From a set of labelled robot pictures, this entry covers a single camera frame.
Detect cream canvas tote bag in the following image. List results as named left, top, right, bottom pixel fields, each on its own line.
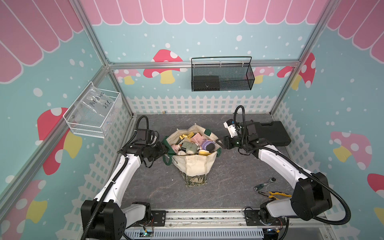
left=163, top=124, right=222, bottom=187

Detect green pencil sharpener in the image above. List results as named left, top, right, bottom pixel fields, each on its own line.
left=181, top=142, right=199, bottom=155

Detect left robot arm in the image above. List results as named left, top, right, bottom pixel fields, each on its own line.
left=81, top=116, right=168, bottom=240

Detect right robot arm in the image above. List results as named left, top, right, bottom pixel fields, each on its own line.
left=222, top=105, right=352, bottom=226

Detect purple pencil sharpener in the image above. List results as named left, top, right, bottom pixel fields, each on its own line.
left=201, top=140, right=216, bottom=152

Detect yellow pencil sharpener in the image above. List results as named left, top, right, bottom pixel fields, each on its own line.
left=198, top=150, right=211, bottom=156

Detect pink pencil sharpener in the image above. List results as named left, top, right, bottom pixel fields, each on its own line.
left=190, top=133, right=206, bottom=146

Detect black plastic tool case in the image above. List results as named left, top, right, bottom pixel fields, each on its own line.
left=254, top=121, right=292, bottom=147

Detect black box in basket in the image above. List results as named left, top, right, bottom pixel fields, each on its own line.
left=192, top=76, right=220, bottom=92

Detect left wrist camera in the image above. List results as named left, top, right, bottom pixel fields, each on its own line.
left=146, top=130, right=160, bottom=145

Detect yellow handled pliers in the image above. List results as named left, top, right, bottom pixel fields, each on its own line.
left=258, top=191, right=292, bottom=200

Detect clear wall bin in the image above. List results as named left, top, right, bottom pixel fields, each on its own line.
left=63, top=82, right=123, bottom=139

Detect black wire mesh basket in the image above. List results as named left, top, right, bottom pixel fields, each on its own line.
left=191, top=56, right=255, bottom=91

